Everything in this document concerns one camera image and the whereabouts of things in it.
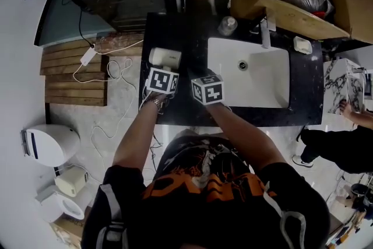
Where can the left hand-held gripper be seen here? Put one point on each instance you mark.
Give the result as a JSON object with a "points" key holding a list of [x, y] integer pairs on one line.
{"points": [[161, 81]]}

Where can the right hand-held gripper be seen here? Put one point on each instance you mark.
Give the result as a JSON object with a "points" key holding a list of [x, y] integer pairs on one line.
{"points": [[211, 91]]}

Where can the white hair dryer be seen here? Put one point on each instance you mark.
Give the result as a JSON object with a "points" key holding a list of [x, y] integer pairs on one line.
{"points": [[164, 56]]}

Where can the white sink basin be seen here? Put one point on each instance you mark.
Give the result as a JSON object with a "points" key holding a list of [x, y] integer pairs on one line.
{"points": [[262, 81]]}

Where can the person's left forearm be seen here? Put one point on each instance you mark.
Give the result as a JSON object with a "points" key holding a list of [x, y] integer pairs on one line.
{"points": [[137, 137]]}

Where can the person's right forearm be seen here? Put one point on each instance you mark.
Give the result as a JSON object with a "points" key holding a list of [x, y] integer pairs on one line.
{"points": [[242, 137]]}

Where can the gold wristwatch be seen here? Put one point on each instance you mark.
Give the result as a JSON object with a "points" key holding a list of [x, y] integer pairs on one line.
{"points": [[157, 104]]}

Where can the clear glass jar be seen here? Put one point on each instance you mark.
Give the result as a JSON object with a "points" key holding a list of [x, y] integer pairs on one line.
{"points": [[228, 25]]}

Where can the chrome faucet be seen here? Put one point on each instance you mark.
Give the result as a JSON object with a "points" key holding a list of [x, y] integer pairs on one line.
{"points": [[265, 36]]}

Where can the white power adapter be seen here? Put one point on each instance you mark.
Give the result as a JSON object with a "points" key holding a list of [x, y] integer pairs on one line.
{"points": [[87, 56]]}

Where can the wooden slat panel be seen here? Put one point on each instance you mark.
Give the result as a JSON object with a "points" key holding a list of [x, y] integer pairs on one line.
{"points": [[73, 87]]}

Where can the black stone vanity top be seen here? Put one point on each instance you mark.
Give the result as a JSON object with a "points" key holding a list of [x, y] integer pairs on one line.
{"points": [[306, 90]]}

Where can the white soap dish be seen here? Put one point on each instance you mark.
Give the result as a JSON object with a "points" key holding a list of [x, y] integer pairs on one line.
{"points": [[302, 45]]}

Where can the black printed t-shirt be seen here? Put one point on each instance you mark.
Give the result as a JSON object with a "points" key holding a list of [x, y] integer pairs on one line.
{"points": [[204, 207]]}

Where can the white smart toilet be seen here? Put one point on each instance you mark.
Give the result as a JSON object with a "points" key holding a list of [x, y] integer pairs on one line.
{"points": [[52, 144]]}

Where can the marble pattern cabinet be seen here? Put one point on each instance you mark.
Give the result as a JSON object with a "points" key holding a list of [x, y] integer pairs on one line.
{"points": [[341, 84]]}

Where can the cream plastic box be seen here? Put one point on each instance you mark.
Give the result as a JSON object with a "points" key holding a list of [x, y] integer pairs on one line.
{"points": [[71, 182]]}

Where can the white ceramic toilet bowl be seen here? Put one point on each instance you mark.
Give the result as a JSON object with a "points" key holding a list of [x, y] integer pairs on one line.
{"points": [[58, 207]]}

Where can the black round container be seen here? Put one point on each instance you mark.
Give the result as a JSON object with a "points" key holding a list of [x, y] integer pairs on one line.
{"points": [[360, 190]]}

